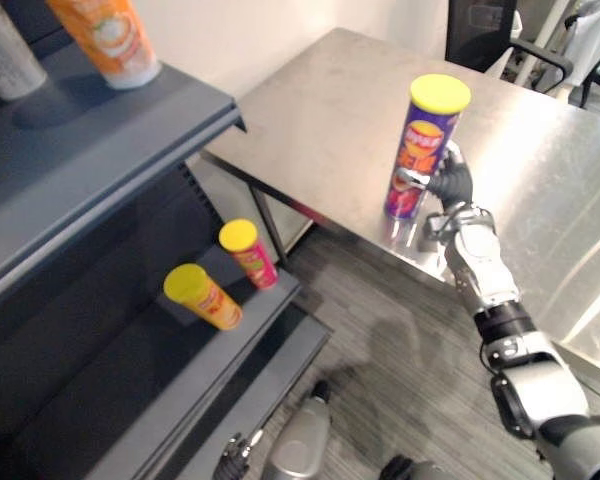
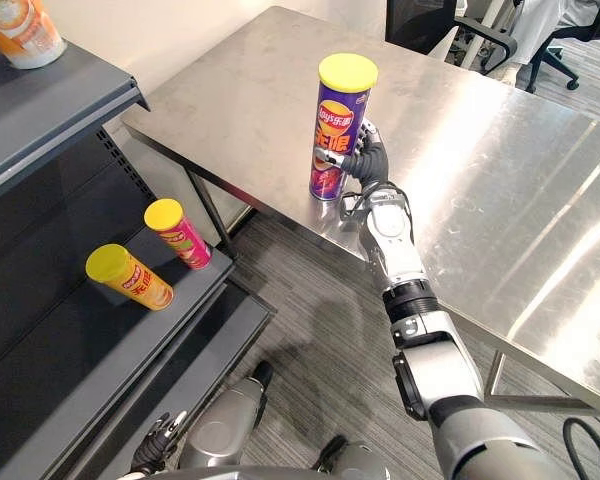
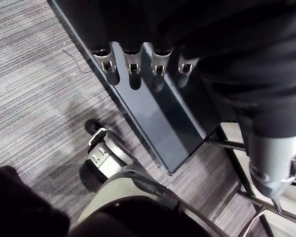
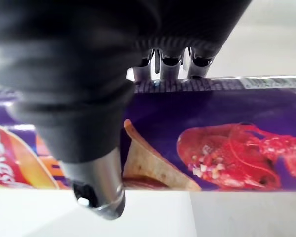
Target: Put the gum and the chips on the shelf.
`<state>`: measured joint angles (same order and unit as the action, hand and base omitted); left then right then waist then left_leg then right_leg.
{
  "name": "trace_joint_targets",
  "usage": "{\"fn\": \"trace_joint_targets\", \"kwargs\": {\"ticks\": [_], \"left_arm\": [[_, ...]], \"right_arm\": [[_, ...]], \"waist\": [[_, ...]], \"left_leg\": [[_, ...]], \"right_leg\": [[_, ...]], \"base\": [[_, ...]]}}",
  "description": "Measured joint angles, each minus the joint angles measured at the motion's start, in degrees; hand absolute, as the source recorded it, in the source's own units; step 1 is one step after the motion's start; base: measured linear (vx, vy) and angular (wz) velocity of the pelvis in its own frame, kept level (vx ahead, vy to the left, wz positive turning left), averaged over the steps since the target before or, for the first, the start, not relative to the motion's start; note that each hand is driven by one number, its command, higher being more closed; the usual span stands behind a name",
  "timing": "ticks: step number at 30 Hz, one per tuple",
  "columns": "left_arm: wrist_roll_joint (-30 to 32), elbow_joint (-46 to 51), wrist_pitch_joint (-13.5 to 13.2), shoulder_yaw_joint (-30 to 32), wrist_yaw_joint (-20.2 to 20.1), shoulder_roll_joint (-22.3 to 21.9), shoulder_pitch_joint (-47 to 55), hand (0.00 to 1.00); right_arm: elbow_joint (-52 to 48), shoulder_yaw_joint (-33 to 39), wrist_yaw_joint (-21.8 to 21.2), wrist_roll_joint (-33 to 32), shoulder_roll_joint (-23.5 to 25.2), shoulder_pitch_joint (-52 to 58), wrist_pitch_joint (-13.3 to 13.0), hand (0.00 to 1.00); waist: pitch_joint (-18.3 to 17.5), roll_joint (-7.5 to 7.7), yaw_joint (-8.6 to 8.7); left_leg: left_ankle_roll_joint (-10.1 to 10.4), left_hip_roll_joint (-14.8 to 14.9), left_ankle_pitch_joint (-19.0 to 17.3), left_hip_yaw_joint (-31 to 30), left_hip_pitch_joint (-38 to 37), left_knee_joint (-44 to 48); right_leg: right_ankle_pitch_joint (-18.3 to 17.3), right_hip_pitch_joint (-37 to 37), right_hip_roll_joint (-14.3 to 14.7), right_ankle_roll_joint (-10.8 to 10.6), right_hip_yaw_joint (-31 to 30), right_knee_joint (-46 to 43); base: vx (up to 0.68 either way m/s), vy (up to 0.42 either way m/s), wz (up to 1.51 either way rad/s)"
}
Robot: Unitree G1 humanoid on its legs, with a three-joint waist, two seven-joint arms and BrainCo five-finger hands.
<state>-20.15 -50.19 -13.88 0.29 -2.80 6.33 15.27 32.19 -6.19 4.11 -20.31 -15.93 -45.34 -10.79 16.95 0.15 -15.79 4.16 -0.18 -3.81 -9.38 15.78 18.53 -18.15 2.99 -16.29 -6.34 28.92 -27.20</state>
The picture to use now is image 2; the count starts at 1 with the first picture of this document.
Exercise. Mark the pink chips can yellow lid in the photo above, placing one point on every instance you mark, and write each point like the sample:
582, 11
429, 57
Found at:
180, 235

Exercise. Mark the purple chips can yellow lid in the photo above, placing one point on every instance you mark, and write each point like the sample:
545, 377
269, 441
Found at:
336, 130

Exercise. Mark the orange and white cup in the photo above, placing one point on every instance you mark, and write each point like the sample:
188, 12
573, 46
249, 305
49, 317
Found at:
22, 30

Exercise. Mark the dark grey metal shelf unit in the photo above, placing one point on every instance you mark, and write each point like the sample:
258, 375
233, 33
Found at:
70, 240

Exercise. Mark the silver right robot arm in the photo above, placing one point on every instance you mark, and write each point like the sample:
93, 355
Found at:
430, 340

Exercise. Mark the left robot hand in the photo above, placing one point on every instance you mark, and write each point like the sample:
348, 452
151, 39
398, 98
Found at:
155, 445

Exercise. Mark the black office chair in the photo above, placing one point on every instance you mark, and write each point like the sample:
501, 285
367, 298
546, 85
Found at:
430, 25
565, 35

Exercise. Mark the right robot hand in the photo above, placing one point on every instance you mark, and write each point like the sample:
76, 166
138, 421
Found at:
370, 157

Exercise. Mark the stainless steel table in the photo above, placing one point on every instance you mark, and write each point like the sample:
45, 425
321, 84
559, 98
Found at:
430, 175

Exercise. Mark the orange chips can yellow lid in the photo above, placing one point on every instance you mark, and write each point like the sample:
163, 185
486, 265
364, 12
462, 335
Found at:
130, 277

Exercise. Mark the white table leg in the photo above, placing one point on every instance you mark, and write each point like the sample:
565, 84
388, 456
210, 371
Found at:
475, 37

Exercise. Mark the silver robot right leg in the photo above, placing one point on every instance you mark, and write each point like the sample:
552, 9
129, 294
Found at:
350, 457

